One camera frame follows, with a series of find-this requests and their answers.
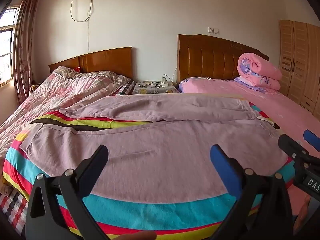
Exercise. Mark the floral patchwork quilt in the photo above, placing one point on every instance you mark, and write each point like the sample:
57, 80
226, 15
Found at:
62, 90

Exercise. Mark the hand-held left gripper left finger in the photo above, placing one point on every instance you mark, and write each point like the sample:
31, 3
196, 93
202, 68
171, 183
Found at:
95, 162

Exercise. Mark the person's left hand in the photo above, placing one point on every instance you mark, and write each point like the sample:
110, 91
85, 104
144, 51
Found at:
137, 236

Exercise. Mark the white power strip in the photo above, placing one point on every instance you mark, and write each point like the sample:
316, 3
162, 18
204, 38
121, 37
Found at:
164, 82

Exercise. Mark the lilac pants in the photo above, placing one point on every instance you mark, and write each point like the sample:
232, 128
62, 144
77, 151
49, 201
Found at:
155, 155

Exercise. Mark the small red object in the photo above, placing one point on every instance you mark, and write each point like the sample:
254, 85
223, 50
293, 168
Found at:
77, 68

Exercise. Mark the white wall socket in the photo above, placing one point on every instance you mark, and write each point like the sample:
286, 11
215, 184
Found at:
214, 30

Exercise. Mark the rolled pink floral quilt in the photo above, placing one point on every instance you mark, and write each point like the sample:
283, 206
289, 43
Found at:
262, 70

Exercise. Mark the light wooden wardrobe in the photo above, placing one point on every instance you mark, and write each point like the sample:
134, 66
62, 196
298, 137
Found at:
302, 62

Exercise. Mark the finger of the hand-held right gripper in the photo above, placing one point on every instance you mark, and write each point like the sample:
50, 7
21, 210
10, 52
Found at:
287, 143
311, 138

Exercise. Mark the ribbed wooden headboard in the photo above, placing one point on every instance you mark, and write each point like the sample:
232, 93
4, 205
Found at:
210, 60

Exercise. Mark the nightstand with floral cloth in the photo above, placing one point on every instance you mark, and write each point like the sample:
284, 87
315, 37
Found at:
150, 90

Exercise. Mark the pink bed sheet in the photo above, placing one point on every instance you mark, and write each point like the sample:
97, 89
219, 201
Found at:
280, 110

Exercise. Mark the rainbow striped blanket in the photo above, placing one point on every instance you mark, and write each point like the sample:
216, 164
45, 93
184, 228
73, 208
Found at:
155, 212

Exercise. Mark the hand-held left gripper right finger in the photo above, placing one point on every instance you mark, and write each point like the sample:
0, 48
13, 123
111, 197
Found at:
222, 165

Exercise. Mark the floral pink curtain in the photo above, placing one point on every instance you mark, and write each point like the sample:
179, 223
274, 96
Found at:
25, 42

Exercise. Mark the flat wooden headboard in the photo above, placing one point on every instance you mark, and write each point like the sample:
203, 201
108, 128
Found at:
107, 60

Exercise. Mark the barred window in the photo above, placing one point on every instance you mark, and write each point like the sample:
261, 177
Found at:
6, 42

